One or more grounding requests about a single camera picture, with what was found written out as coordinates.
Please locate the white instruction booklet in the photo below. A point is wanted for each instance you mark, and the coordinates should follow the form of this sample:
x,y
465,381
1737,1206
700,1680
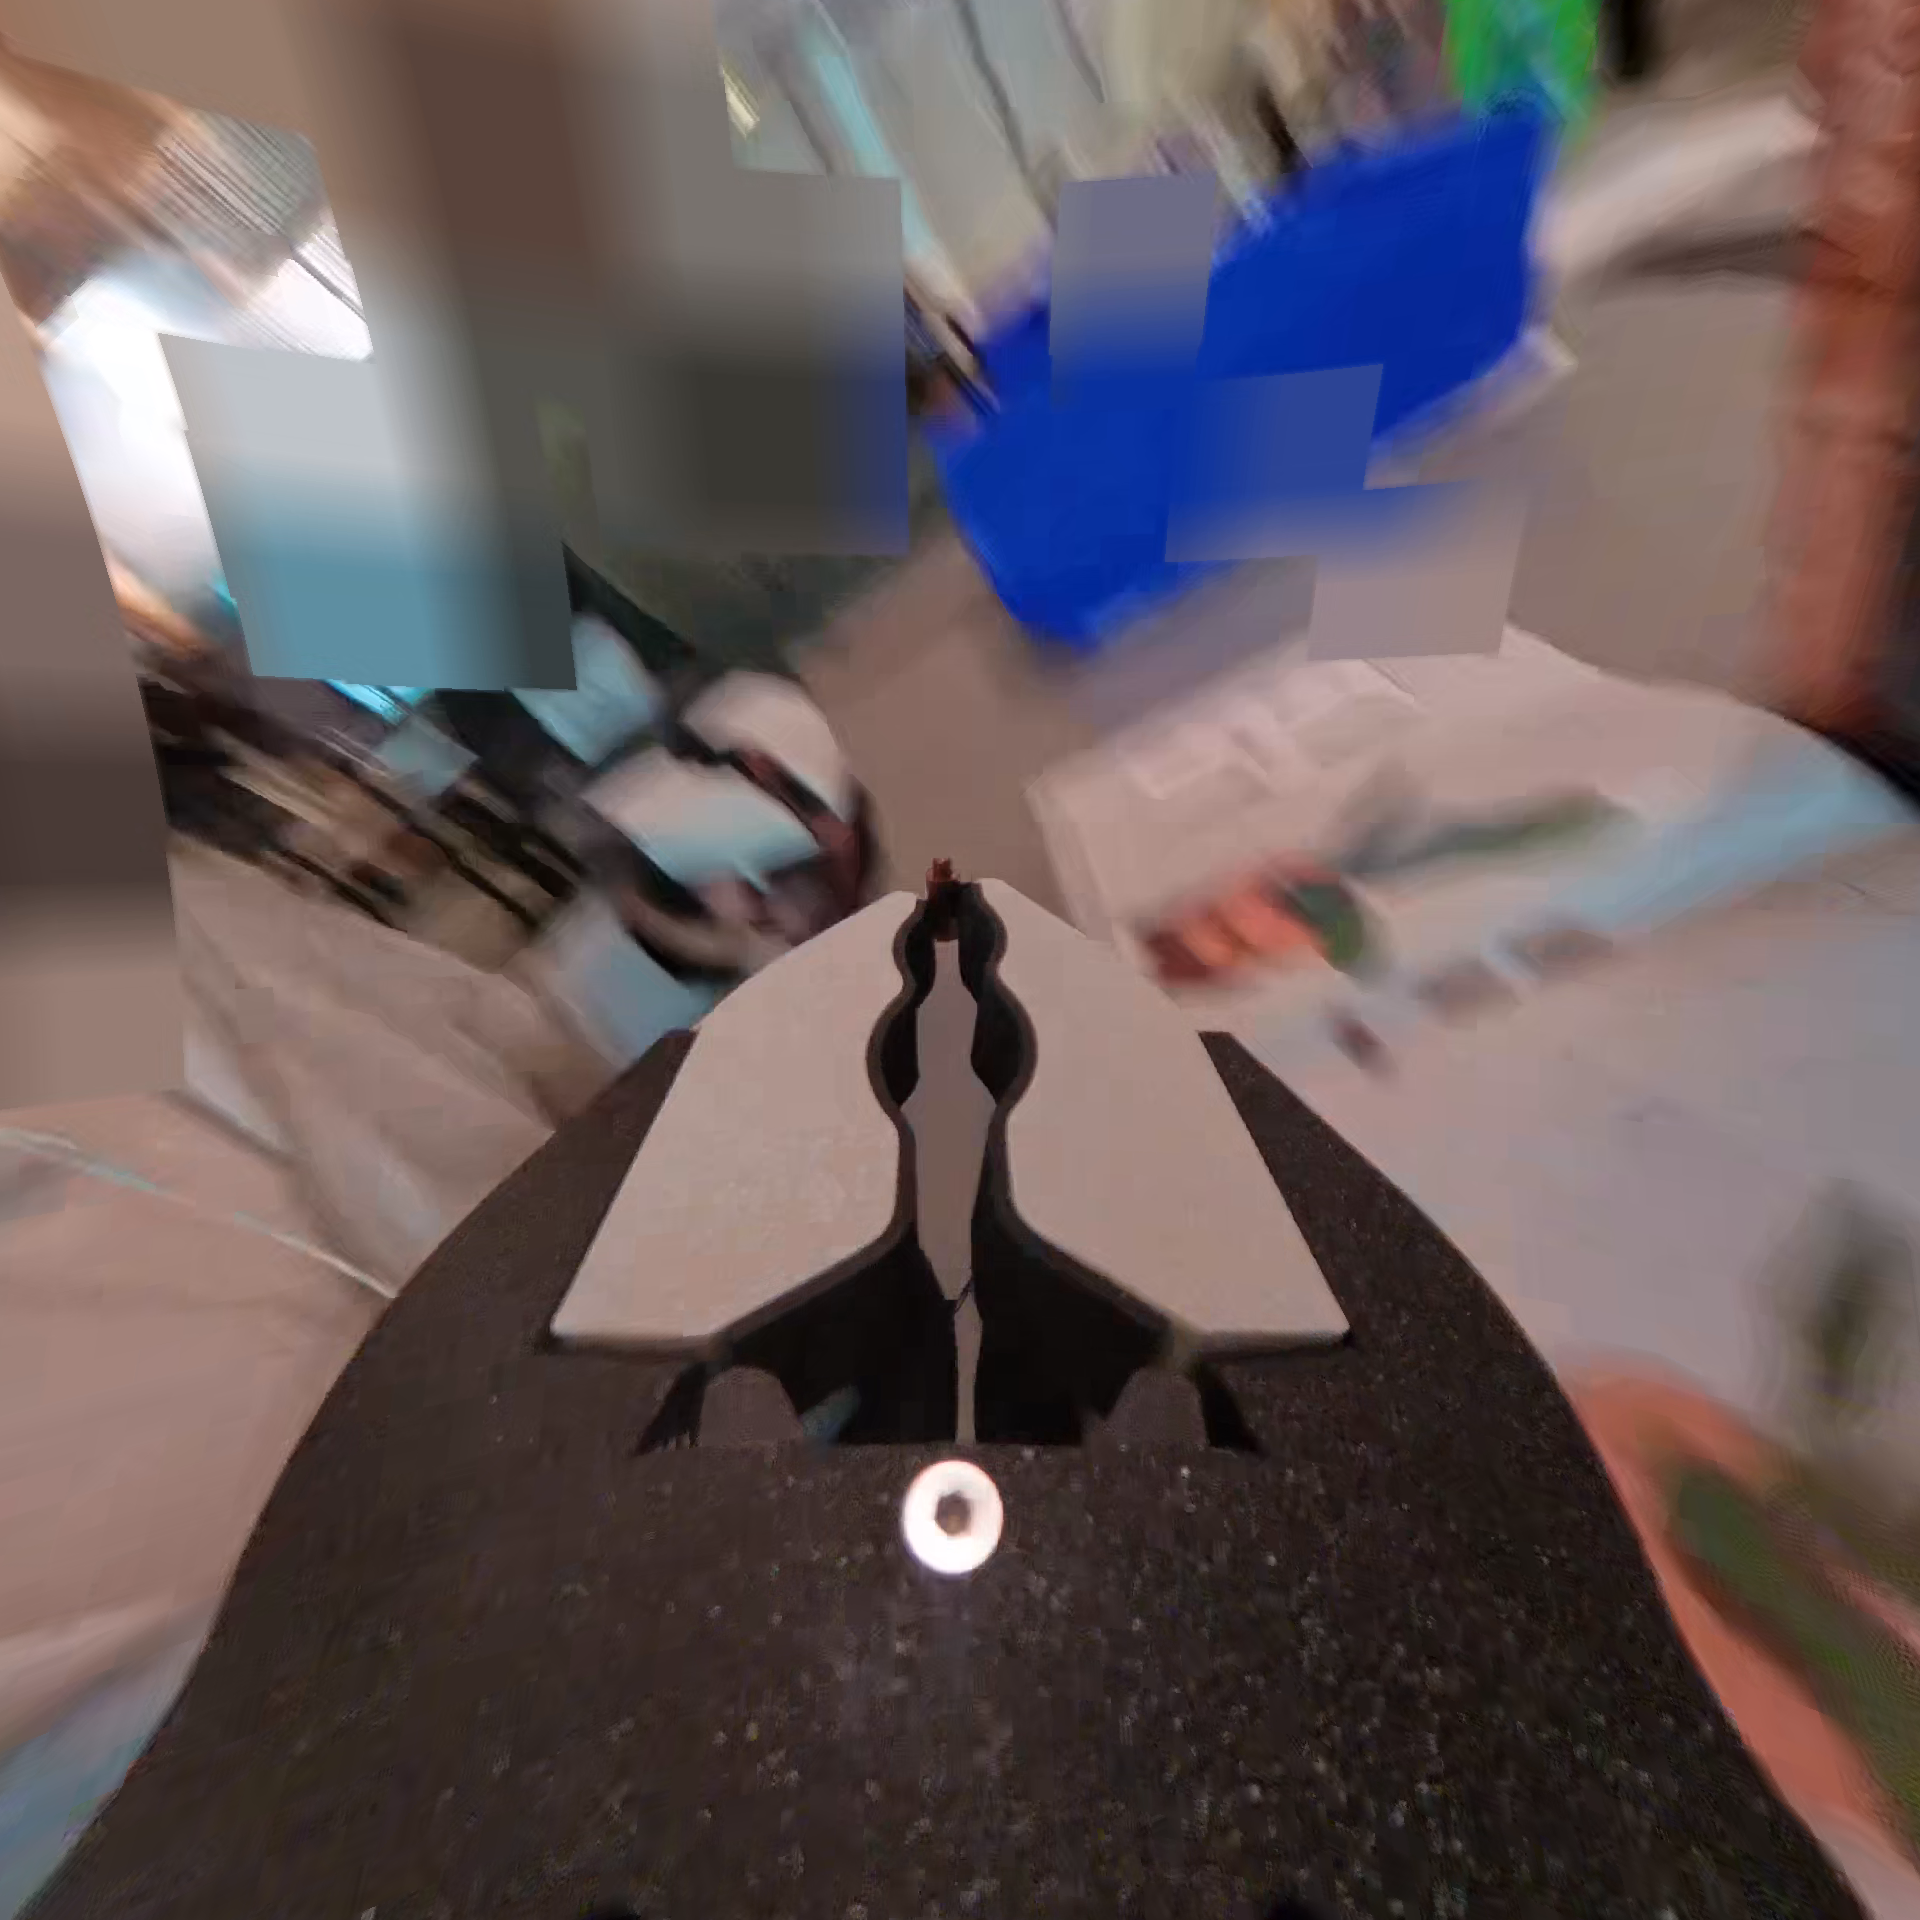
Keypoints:
x,y
1228,770

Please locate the blue plastic bin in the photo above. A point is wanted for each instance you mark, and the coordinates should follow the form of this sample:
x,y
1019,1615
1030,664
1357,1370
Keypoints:
x,y
1393,288

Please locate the small brown toy peg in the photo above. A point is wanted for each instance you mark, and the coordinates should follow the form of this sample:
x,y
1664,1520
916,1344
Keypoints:
x,y
942,901

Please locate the grey desk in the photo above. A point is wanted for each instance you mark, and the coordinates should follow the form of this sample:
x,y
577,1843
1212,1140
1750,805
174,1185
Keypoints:
x,y
1496,1169

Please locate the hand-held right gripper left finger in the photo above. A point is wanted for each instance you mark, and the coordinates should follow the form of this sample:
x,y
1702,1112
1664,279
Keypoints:
x,y
750,1169

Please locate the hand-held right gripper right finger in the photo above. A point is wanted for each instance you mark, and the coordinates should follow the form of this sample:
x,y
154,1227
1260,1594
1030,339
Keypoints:
x,y
1155,1169

